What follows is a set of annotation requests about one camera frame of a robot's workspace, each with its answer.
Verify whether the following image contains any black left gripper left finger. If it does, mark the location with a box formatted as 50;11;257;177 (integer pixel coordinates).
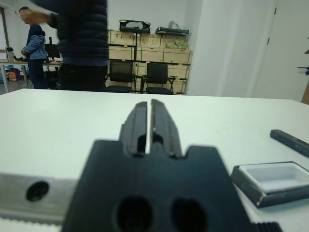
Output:
119;101;148;157

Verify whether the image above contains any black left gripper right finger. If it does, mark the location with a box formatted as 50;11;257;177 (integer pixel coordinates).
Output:
150;98;183;160

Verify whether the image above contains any slim black bar camera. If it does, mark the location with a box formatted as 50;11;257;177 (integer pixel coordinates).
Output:
269;129;309;158

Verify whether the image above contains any black box base white insert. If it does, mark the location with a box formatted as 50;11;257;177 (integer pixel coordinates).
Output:
230;161;309;209

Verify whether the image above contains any bare person hand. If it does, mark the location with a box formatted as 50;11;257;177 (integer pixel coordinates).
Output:
21;9;51;25

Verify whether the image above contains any black office chair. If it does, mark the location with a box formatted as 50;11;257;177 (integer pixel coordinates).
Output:
105;60;137;94
142;62;179;95

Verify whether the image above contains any black stand pole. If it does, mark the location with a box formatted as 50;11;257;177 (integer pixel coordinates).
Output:
130;30;142;94

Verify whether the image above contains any flat black case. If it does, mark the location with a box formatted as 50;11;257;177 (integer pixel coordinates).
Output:
155;26;191;36

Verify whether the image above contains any black case with window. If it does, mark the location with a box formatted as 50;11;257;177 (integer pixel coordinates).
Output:
119;19;152;33

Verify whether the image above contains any person in dark puffer jacket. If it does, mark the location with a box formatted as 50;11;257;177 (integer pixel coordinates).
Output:
30;0;109;92

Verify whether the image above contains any black computer monitor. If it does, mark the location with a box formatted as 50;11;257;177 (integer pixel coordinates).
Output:
44;43;61;58

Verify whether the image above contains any person in blue denim jacket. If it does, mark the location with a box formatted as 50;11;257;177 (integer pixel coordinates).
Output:
23;30;49;89

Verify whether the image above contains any colourful bag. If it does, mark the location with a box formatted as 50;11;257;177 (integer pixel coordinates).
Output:
7;69;20;82

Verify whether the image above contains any white door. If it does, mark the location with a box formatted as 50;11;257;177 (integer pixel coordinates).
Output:
255;0;309;105

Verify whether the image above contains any white office desk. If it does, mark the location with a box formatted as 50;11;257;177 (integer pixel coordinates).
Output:
0;60;63;94

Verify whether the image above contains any man in navy top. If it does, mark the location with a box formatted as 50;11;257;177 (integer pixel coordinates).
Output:
18;6;44;37

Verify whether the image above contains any brown cardboard sheet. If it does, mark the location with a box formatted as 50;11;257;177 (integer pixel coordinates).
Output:
301;81;309;105

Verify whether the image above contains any white black desktop device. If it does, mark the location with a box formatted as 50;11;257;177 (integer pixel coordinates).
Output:
5;46;15;61

